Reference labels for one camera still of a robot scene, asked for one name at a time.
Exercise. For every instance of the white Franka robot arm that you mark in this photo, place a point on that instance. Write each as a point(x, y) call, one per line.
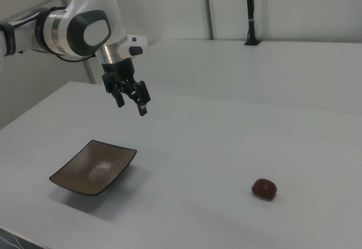
point(93, 0)

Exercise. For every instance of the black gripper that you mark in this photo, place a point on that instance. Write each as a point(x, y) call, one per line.
point(118, 69)

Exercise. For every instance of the square brown ceramic plate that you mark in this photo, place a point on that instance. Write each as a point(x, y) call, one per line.
point(93, 167)

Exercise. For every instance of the black pole stand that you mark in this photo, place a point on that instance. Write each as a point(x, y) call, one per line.
point(250, 5)

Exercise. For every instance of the small round reddish-brown food item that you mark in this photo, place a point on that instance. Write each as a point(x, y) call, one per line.
point(264, 189)

